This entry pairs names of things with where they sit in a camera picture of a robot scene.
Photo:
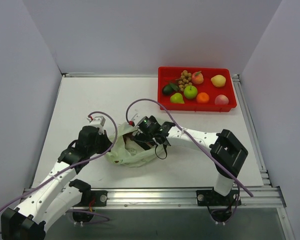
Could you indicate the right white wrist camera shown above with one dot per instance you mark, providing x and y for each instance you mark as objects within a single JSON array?
[{"x": 134, "y": 120}]

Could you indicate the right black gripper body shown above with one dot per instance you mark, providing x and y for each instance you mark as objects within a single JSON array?
[{"x": 142, "y": 136}]

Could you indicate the pale green plastic bag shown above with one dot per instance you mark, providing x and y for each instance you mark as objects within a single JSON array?
[{"x": 130, "y": 157}]

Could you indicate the orange peach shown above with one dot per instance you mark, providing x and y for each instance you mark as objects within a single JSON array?
[{"x": 197, "y": 78}]

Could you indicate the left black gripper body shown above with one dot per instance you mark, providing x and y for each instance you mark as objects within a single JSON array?
[{"x": 106, "y": 141}]

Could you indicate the brown longan bunch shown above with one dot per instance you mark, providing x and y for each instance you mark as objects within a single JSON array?
[{"x": 179, "y": 84}]

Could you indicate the green apple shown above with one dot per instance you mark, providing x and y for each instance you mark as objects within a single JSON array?
[{"x": 190, "y": 92}]

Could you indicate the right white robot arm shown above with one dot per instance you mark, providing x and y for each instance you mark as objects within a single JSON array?
[{"x": 223, "y": 148}]

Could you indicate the dark red grape bunch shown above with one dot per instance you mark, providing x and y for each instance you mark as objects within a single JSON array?
[{"x": 128, "y": 142}]

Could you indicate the green pear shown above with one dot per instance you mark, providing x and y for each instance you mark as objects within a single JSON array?
[{"x": 177, "y": 98}]

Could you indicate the dark green avocado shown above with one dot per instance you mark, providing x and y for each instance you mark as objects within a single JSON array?
[{"x": 167, "y": 90}]

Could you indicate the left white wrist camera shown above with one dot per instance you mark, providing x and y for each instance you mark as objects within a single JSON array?
[{"x": 97, "y": 122}]

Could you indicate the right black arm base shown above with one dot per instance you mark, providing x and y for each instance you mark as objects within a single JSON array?
[{"x": 220, "y": 208}]

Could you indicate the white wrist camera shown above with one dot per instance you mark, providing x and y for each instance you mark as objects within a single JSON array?
[
  {"x": 97, "y": 122},
  {"x": 134, "y": 120}
]

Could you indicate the pink peach from bag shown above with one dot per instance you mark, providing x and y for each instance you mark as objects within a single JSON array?
[{"x": 221, "y": 100}]

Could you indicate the orange fruit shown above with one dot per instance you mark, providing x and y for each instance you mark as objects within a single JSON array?
[{"x": 202, "y": 98}]

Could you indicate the aluminium front rail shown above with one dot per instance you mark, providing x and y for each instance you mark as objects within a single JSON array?
[{"x": 149, "y": 198}]

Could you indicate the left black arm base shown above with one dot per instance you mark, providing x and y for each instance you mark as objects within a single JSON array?
[{"x": 95, "y": 200}]

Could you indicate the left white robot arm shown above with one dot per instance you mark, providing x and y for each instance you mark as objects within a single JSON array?
[{"x": 22, "y": 224}]

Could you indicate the yellow lemon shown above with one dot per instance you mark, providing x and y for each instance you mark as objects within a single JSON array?
[{"x": 218, "y": 81}]

